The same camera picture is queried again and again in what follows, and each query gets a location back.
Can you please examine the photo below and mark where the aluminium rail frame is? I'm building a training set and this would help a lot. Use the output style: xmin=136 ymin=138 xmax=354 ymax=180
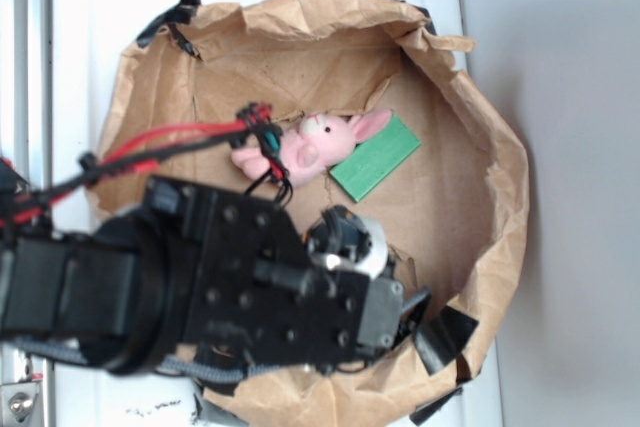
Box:
xmin=1 ymin=0 xmax=56 ymax=426

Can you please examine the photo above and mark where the brown paper bag enclosure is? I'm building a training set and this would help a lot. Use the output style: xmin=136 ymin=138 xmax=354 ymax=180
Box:
xmin=87 ymin=0 xmax=530 ymax=427

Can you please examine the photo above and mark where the red and black wire bundle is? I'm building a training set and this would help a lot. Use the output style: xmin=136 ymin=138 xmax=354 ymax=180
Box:
xmin=0 ymin=102 xmax=294 ymax=228

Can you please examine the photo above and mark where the green block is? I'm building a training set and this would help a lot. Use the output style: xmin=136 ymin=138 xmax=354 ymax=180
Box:
xmin=329 ymin=115 xmax=422 ymax=202

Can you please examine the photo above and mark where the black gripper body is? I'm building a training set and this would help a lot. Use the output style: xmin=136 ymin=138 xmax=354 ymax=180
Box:
xmin=144 ymin=177 xmax=431 ymax=376

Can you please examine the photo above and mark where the pink plush bunny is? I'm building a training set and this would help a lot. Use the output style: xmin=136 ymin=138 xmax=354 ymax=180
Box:
xmin=230 ymin=107 xmax=392 ymax=190

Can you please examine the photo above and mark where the white plastic tray lid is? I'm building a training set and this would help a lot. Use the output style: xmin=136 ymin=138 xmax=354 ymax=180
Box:
xmin=51 ymin=0 xmax=503 ymax=426

